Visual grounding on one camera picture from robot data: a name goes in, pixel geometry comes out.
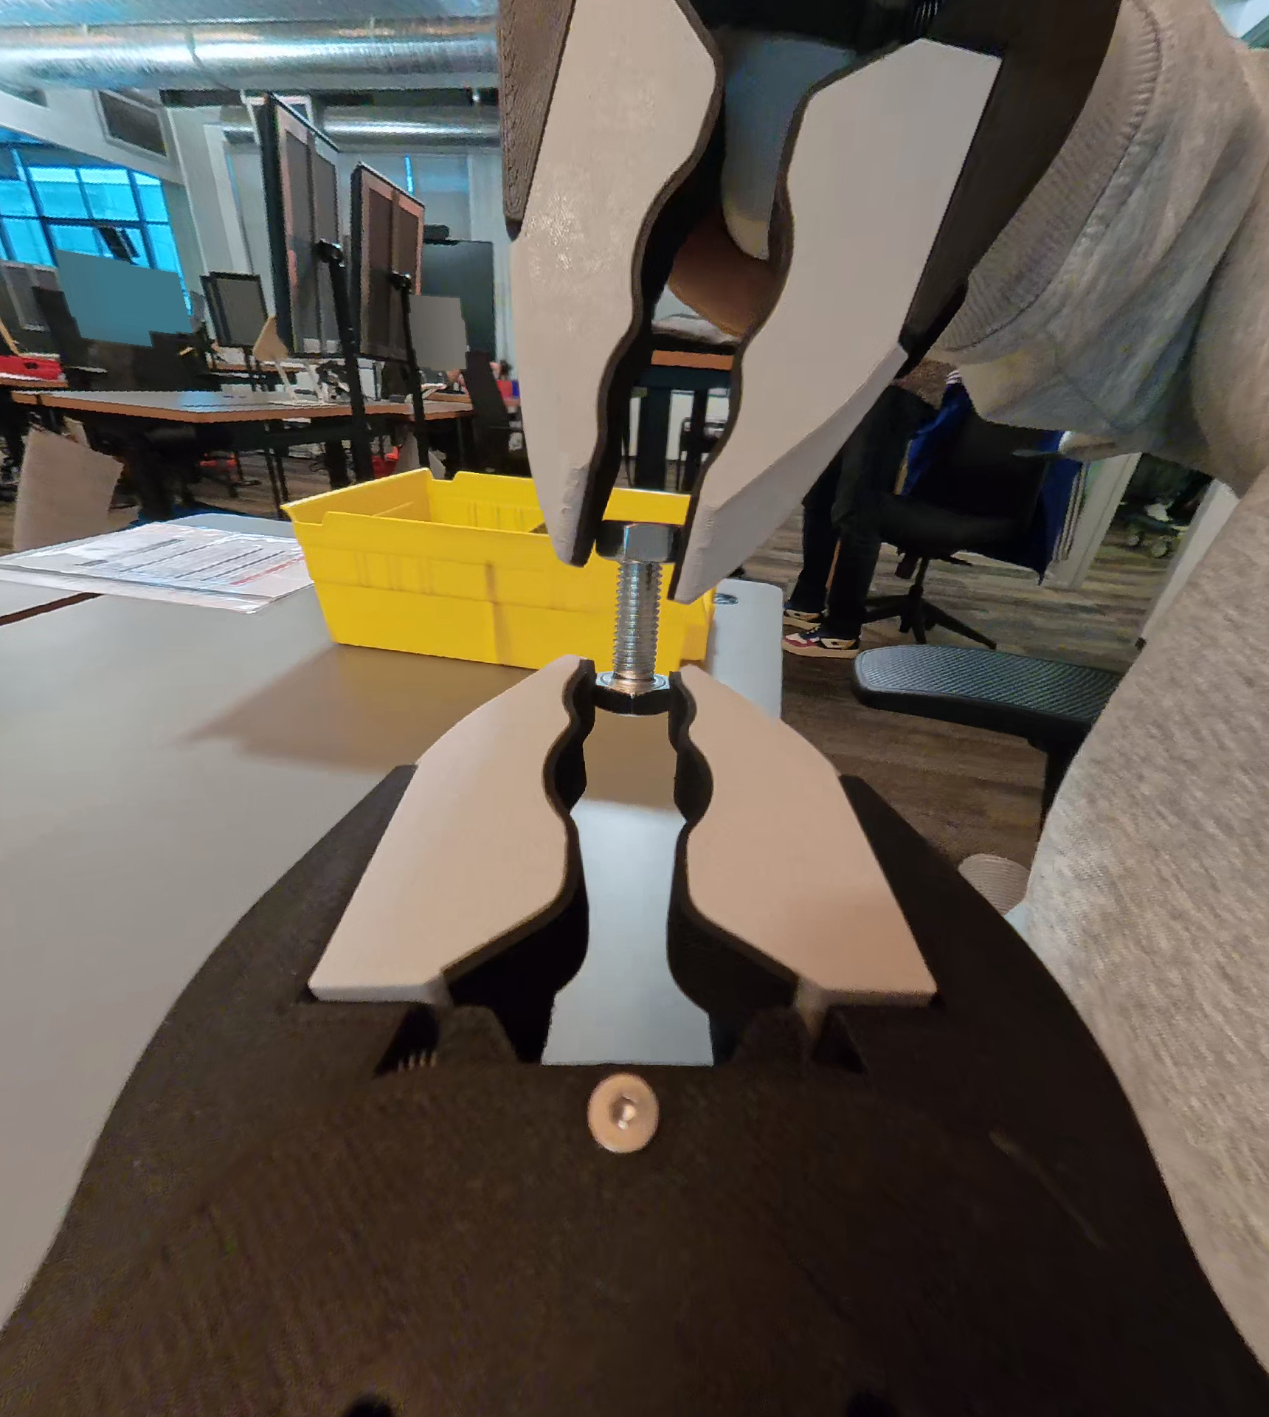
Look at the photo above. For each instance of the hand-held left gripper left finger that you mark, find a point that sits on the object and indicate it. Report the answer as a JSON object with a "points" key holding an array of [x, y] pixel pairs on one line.
{"points": [[458, 853]]}

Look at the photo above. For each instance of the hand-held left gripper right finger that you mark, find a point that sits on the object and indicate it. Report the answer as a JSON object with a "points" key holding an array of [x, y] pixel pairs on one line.
{"points": [[801, 874]]}

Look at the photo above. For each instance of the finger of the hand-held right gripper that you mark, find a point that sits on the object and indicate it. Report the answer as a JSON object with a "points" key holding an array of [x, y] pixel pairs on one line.
{"points": [[845, 276], [580, 276]]}

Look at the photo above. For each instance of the yellow plastic bin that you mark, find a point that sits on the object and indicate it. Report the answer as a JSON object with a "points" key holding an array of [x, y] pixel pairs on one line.
{"points": [[425, 574]]}

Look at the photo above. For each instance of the steel hex bolt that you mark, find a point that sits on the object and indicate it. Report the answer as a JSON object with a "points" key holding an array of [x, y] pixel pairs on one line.
{"points": [[632, 621]]}

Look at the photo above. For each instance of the person's right forearm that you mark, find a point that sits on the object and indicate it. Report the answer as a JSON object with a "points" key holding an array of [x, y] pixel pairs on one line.
{"points": [[1145, 221]]}

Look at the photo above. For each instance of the orange-edged standing desk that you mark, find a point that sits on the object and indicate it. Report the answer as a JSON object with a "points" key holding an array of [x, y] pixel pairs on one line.
{"points": [[690, 359]]}

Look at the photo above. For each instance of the grey desk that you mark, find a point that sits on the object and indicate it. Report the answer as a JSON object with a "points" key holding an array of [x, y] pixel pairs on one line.
{"points": [[146, 830]]}

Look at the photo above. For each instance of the wooden-edged background desk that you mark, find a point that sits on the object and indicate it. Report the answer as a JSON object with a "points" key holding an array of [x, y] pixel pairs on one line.
{"points": [[203, 404]]}

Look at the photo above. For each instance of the person's right hand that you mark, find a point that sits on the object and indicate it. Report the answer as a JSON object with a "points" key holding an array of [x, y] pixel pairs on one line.
{"points": [[723, 292]]}

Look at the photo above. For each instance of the dark flat monitor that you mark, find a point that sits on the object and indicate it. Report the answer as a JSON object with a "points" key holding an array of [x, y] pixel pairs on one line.
{"points": [[469, 288]]}

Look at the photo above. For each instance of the black office chair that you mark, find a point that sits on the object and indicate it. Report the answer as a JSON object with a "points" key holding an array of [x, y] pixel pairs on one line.
{"points": [[1160, 502], [490, 409], [967, 520]]}

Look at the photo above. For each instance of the black monitor stand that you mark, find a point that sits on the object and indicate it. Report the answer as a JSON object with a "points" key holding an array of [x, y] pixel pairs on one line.
{"points": [[340, 331], [409, 365]]}

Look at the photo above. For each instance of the large black monitor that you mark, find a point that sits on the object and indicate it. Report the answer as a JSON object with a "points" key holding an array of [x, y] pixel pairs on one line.
{"points": [[385, 266], [303, 221]]}

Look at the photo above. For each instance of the black mesh chair armrest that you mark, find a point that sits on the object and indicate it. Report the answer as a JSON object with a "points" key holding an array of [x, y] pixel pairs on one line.
{"points": [[989, 687]]}

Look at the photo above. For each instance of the blue jacket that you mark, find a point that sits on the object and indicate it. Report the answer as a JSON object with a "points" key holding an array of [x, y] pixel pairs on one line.
{"points": [[1056, 509]]}

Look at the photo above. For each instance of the small black monitor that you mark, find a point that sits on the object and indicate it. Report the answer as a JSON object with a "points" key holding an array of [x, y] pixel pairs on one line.
{"points": [[236, 310]]}

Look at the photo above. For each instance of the laminated paper sheet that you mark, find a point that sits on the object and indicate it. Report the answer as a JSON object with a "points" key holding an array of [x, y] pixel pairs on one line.
{"points": [[146, 558]]}

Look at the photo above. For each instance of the blue-lit window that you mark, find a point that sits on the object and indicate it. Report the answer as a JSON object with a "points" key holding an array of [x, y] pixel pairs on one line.
{"points": [[81, 210]]}

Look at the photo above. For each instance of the tan panel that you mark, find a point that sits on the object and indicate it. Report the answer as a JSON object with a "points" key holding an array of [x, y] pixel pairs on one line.
{"points": [[65, 493]]}

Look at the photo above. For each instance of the silver ceiling duct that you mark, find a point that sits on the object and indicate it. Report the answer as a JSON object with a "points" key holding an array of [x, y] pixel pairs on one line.
{"points": [[236, 56], [369, 123]]}

